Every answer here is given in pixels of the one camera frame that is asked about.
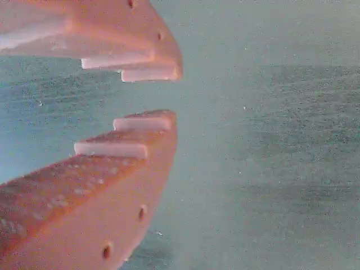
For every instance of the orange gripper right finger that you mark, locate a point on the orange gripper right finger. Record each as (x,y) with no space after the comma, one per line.
(112,28)

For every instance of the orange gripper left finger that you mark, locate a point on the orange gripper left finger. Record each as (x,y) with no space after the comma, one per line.
(84,219)

